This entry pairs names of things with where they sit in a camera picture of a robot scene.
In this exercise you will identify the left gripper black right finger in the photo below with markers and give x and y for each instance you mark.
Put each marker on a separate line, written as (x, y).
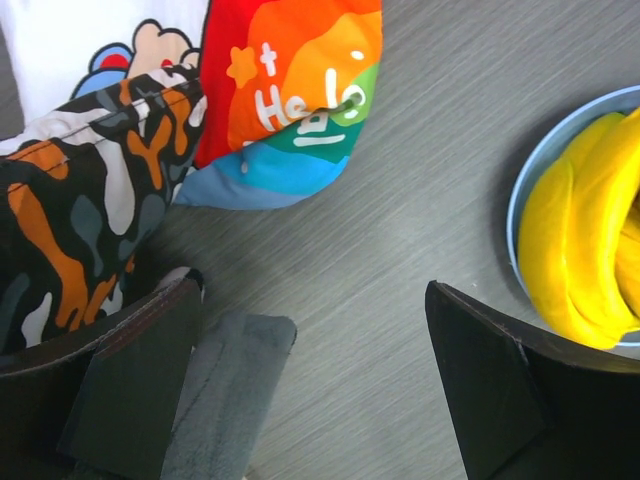
(528, 404)

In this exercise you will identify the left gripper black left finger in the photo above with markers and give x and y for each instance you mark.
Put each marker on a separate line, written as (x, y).
(105, 395)

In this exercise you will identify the yellow fake banana bunch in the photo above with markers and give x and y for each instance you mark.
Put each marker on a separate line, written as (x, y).
(580, 235)

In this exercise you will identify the colourful rainbow pouch bag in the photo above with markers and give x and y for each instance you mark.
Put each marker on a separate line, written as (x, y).
(289, 83)

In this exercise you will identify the zebra pattern cloth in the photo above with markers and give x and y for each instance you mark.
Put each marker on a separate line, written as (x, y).
(228, 388)

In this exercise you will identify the orange black patterned cloth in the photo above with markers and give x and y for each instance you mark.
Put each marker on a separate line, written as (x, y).
(82, 187)

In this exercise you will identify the blue plastic plate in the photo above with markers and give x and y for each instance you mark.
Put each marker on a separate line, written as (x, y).
(545, 165)

